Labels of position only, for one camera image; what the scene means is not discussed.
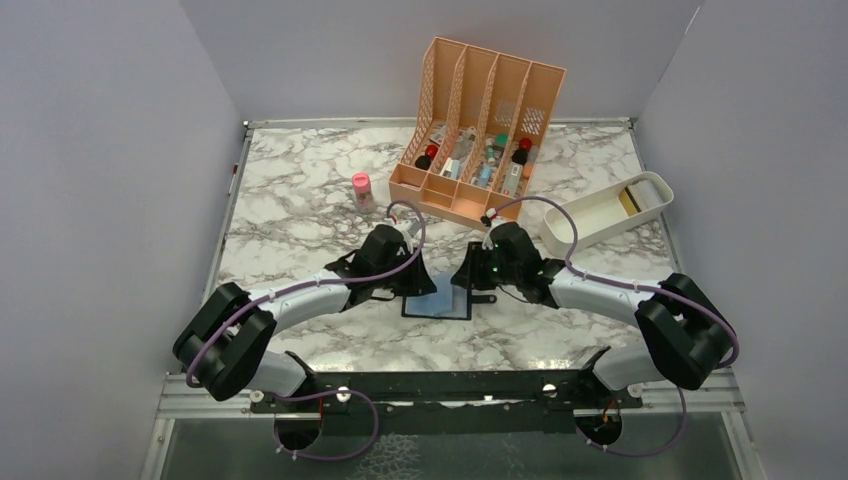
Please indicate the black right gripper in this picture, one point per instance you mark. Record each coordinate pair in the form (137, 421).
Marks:
(469, 272)

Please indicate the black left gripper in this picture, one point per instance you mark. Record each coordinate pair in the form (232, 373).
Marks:
(419, 279)

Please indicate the black leather card holder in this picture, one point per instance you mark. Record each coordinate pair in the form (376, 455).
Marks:
(458, 304)

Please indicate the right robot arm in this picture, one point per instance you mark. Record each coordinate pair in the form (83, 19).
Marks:
(683, 339)

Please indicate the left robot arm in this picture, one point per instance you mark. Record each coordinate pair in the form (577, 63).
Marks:
(224, 348)

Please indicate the pink cartoon bottle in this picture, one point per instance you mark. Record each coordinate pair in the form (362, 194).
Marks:
(363, 194)

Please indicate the teal cap tube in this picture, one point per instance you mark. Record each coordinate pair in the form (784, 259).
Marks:
(494, 147)

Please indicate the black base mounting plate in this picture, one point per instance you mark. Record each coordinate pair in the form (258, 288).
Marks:
(356, 404)

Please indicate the white plastic tray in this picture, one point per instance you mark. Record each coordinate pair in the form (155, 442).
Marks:
(598, 216)

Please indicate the peach desk organizer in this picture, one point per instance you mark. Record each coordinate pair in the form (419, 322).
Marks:
(468, 93)

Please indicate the aluminium table frame rail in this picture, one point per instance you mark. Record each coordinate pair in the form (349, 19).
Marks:
(673, 435)

